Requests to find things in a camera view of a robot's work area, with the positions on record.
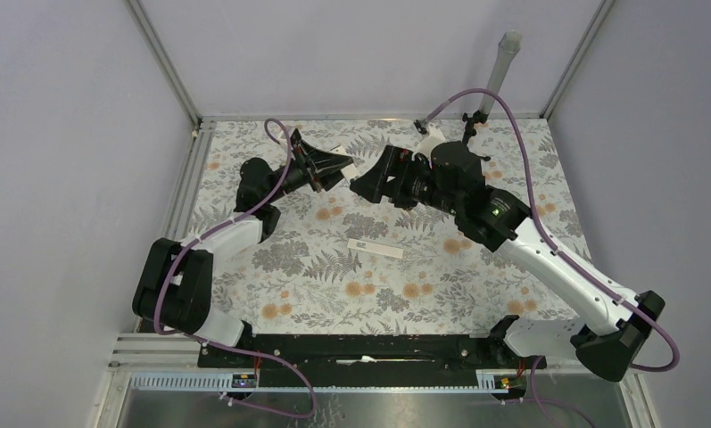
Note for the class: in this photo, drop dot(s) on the slotted cable duct rail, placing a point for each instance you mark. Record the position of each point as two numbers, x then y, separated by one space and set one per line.
469 382

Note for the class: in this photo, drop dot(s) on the floral patterned table mat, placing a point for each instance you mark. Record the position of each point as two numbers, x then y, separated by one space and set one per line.
305 279

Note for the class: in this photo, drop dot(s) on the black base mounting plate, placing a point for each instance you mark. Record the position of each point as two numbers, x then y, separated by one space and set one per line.
367 357

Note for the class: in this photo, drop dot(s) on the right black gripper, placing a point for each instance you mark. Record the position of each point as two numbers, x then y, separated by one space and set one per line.
395 161

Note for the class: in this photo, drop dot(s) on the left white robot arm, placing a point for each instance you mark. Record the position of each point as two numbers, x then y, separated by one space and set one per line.
174 290

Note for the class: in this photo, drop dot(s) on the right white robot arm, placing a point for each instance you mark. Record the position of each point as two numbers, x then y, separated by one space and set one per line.
612 323

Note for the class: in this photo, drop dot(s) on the black mini tripod stand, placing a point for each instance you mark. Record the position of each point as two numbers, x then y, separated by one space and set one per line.
471 121

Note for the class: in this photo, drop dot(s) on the white remote battery cover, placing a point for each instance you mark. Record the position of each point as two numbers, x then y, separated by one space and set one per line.
376 248

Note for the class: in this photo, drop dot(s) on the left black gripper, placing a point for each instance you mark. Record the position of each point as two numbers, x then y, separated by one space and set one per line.
324 168

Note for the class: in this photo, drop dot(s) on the grey tube on tripod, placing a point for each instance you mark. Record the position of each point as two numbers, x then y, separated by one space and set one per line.
508 48

